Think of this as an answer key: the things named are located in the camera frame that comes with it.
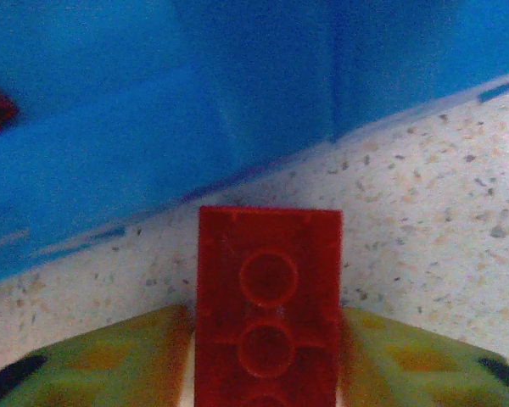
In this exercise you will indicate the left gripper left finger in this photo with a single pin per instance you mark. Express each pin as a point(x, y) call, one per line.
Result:
point(89, 373)

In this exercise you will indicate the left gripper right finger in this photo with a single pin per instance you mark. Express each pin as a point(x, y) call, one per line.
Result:
point(415, 373)

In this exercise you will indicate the blue three-compartment plastic bin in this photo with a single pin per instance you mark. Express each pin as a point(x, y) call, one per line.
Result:
point(152, 85)

